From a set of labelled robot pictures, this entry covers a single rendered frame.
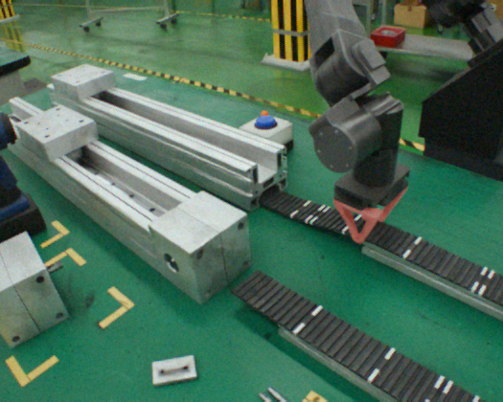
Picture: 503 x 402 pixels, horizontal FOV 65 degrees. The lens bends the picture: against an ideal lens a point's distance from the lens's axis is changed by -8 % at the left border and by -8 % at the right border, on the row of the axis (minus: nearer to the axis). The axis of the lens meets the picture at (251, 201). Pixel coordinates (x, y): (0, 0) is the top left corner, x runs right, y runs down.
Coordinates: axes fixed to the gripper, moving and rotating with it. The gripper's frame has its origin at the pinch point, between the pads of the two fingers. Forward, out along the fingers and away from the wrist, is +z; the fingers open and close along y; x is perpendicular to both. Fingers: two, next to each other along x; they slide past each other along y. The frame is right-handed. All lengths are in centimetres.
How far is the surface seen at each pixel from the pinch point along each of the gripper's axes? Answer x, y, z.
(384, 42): -134, -269, 50
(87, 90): -77, 2, -7
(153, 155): -46.7, 4.8, 1.1
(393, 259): 5.4, 1.3, 2.3
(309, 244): -6.8, 5.1, 3.3
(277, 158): -19.8, -3.0, -3.6
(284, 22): -223, -252, 41
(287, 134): -27.5, -15.2, -1.0
